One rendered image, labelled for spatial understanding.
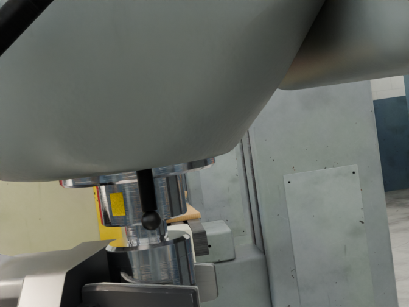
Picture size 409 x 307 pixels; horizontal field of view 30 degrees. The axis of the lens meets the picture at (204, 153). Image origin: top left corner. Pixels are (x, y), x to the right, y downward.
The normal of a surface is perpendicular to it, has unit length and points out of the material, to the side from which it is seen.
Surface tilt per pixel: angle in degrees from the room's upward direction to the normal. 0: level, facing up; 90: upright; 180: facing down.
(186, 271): 90
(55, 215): 90
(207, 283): 90
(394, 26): 98
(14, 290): 65
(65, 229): 90
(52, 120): 123
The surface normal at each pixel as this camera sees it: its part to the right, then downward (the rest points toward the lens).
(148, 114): 0.20, 0.56
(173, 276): 0.51, -0.03
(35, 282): -0.21, -0.65
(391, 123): 0.15, 0.03
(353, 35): -0.95, 0.29
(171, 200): 0.70, -0.06
